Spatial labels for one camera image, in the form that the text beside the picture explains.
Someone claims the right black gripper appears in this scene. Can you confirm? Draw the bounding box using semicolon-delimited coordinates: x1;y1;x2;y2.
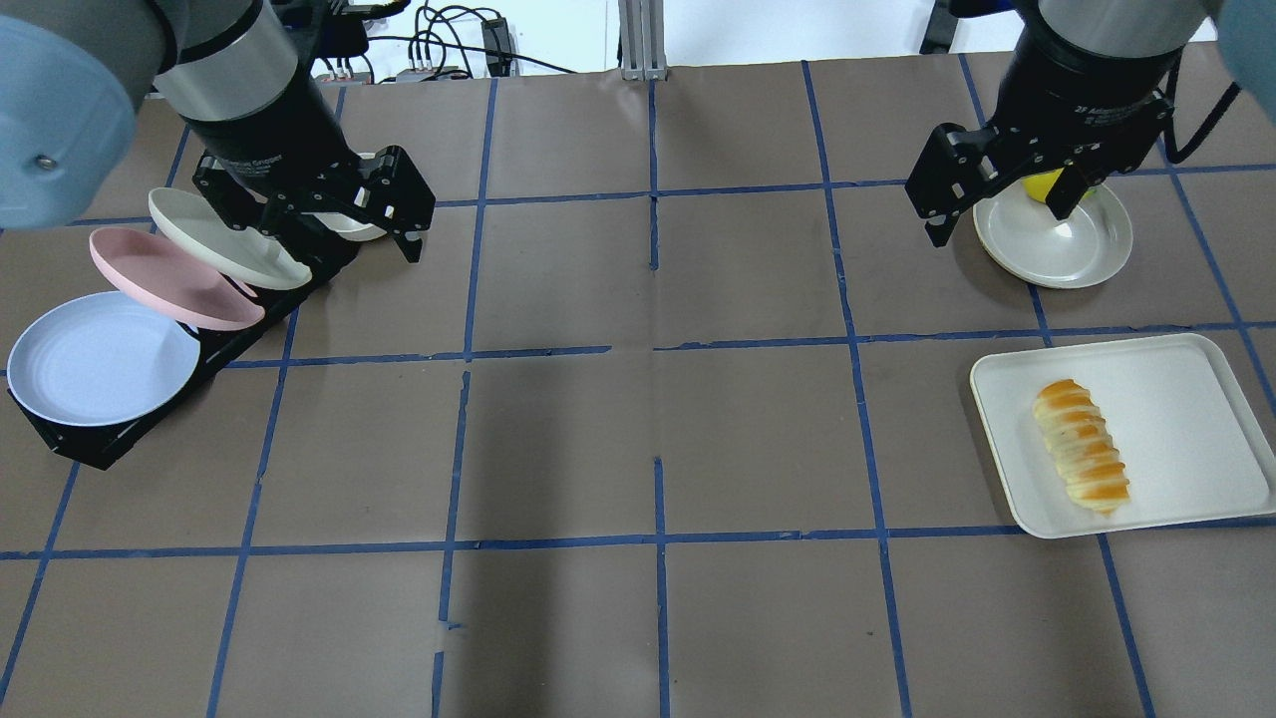
905;34;1176;247

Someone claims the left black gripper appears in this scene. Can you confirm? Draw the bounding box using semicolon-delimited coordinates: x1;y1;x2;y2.
188;71;436;282

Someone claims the striped bread roll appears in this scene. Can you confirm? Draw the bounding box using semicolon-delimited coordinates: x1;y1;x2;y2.
1034;377;1131;517

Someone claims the blue plate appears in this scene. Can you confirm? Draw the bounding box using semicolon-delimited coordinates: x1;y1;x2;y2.
6;291;200;427

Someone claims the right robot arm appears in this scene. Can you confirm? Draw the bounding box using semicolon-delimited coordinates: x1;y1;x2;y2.
905;1;1275;247

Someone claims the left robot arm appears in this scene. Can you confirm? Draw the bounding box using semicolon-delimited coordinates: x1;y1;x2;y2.
3;1;435;265

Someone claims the cream plate in rack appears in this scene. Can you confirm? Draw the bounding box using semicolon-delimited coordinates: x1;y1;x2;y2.
148;187;313;289

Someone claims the pink plate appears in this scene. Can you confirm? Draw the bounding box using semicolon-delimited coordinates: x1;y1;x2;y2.
91;226;265;332

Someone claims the black plate rack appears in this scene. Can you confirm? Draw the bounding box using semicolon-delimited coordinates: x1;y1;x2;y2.
8;273;338;471

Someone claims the cream bowl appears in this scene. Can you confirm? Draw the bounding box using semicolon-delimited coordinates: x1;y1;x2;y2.
313;212;387;242

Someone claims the yellow lemon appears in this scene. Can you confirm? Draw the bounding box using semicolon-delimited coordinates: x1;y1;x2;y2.
1022;170;1065;205

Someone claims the cream shallow dish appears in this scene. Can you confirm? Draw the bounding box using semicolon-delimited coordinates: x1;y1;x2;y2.
974;179;1133;289

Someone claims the white rectangular tray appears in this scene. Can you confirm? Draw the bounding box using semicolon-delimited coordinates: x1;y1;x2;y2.
968;333;1273;539

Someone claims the aluminium frame post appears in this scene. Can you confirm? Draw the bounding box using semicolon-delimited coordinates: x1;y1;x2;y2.
618;0;667;82

